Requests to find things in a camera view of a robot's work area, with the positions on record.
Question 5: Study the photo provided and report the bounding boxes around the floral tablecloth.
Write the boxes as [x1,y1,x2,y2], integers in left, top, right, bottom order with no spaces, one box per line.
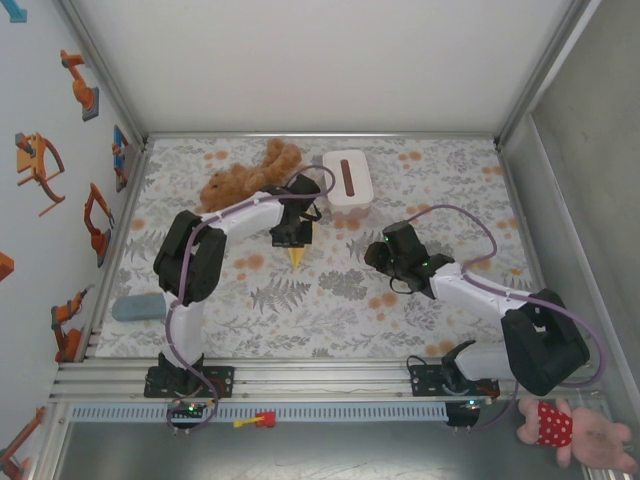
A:
[94,137,556,359]

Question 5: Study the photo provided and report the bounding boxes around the brown teddy bear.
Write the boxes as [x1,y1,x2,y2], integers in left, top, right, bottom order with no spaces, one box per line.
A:
[198,138,303,214]

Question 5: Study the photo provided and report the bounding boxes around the white tissue box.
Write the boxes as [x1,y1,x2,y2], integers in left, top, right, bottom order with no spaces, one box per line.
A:
[322,148,374,220]

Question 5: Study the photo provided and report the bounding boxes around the wide aluminium beam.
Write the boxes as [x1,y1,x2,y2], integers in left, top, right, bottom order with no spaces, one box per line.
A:
[47,355,606,404]

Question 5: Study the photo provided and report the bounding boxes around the black controller board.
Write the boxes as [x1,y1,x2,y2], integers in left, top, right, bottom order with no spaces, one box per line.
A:
[446,398,489,429]
[167,401,210,426]

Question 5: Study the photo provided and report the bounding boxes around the grey blue sponge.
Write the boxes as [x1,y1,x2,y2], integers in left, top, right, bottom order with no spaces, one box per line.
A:
[110,293,167,324]

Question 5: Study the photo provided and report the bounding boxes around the blue orange robot sticker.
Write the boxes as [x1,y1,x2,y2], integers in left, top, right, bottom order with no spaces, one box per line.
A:
[112,124,132,194]

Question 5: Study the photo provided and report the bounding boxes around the red yellow plastic clip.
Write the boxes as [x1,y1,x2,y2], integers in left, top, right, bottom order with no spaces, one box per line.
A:
[233,411,277,430]

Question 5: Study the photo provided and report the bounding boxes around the pink plush toy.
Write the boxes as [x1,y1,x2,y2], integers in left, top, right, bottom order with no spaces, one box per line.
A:
[516,397,634,469]

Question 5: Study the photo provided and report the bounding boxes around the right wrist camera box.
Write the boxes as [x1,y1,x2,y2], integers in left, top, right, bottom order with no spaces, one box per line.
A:
[382,223,427,267]

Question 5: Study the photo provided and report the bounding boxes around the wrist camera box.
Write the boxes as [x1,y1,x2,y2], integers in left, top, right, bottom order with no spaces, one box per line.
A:
[288,173,322,200]
[382,223,427,267]

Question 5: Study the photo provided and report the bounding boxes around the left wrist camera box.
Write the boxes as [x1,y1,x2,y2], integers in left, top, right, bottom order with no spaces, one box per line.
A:
[288,173,322,200]

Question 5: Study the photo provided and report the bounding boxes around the aluminium frame rail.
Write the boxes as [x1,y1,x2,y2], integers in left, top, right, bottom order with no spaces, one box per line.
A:
[74,139,154,362]
[144,131,501,141]
[494,142,569,360]

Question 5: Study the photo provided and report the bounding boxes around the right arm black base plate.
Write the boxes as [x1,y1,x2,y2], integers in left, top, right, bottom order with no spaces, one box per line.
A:
[408,363,500,400]

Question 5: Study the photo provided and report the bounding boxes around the white slotted cable duct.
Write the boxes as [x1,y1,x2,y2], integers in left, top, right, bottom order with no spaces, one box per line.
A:
[69,404,449,422]

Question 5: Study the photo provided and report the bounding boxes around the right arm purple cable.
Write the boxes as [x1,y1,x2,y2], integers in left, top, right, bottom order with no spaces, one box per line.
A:
[404,203,610,432]

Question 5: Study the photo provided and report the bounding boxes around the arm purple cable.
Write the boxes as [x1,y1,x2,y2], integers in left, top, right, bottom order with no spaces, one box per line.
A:
[164,164,337,434]
[404,203,610,432]

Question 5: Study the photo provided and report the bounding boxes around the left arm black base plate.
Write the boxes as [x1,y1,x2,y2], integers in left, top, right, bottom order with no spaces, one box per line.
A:
[143,364,236,400]

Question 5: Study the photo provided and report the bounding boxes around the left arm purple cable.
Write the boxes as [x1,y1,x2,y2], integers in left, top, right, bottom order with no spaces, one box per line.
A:
[164,164,337,434]

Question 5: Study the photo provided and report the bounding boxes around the aluminium frame post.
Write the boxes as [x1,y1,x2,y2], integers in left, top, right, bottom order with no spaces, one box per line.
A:
[53,0,154,151]
[492,0,596,151]

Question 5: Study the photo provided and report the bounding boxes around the orange gripper wall sticker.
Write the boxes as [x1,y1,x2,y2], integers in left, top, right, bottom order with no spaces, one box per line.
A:
[14,132,67,217]

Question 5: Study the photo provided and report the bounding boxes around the blue wall sticker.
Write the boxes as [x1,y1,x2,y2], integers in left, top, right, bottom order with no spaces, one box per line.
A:
[0,0,29,24]

